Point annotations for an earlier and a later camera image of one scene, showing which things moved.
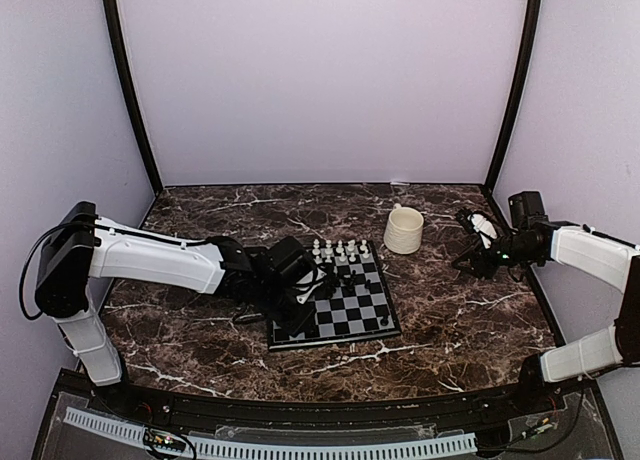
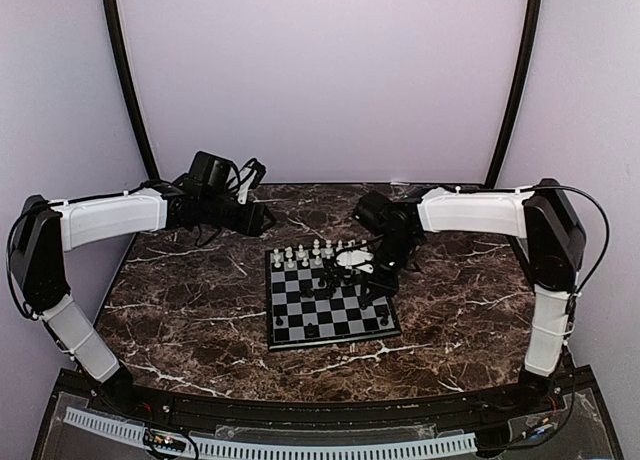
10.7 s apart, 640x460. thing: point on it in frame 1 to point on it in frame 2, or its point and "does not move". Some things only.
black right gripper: [483, 267] to [387, 287]
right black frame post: [526, 60] does not move
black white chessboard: [362, 308] does not move
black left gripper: [299, 325] to [250, 224]
